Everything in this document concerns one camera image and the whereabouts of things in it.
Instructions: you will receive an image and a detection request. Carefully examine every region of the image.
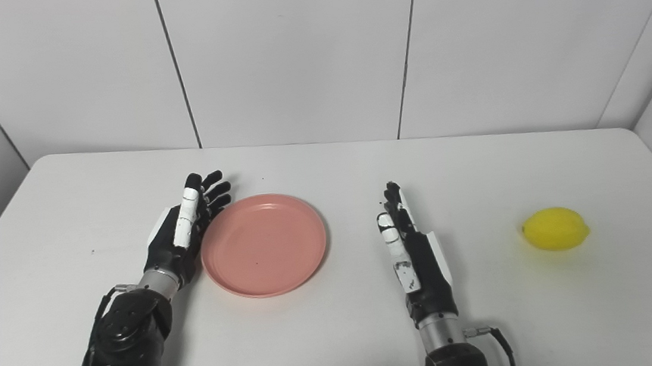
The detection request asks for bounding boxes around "yellow lemon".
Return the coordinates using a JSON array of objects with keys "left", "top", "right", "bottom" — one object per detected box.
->
[{"left": 519, "top": 204, "right": 593, "bottom": 255}]

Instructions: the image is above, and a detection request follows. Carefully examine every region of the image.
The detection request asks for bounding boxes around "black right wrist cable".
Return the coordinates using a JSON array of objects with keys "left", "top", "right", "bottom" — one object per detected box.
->
[{"left": 463, "top": 323, "right": 517, "bottom": 366}]

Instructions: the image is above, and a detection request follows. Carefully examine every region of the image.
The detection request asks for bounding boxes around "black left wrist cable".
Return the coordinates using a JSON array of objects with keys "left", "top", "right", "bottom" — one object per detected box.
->
[{"left": 88, "top": 283, "right": 143, "bottom": 343}]

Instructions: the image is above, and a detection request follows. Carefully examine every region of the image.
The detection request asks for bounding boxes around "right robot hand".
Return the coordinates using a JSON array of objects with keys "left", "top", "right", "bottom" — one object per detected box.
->
[{"left": 373, "top": 176, "right": 460, "bottom": 332}]

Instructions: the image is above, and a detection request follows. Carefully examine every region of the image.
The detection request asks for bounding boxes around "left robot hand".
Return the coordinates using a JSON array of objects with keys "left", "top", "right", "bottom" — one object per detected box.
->
[{"left": 135, "top": 169, "right": 241, "bottom": 290}]

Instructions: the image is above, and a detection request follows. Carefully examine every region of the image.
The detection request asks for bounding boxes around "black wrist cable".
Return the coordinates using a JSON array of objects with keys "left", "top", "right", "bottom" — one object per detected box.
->
[
  {"left": 463, "top": 323, "right": 517, "bottom": 366},
  {"left": 88, "top": 283, "right": 143, "bottom": 343}
]

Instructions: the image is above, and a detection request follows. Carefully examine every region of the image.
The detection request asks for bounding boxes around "pink round plate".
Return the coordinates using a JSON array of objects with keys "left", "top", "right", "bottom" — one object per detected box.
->
[{"left": 195, "top": 188, "right": 333, "bottom": 304}]

